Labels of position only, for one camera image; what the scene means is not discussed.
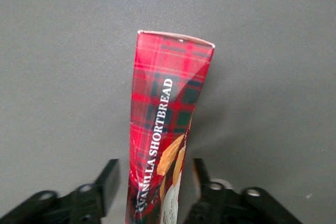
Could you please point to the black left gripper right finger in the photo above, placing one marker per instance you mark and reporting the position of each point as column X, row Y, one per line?
column 225, row 205

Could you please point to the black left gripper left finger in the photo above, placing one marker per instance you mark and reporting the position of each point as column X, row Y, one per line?
column 78, row 203

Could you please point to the red tartan shortbread cookie box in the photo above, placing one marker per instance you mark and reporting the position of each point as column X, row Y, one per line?
column 165, row 119

